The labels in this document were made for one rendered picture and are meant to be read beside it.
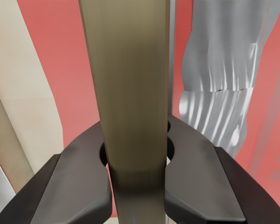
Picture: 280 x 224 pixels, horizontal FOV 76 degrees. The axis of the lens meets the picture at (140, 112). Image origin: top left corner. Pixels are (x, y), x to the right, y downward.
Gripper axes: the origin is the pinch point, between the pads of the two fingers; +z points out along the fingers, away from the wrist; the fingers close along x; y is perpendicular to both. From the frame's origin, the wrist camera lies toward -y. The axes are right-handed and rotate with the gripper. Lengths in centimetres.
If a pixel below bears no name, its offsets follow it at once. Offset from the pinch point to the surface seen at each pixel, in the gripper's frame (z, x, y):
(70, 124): 5.3, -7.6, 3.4
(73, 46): 5.3, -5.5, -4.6
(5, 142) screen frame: 3.6, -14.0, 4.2
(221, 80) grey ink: 4.9, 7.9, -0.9
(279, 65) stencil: 5.3, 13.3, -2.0
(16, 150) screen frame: 4.4, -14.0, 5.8
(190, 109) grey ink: 5.0, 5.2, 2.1
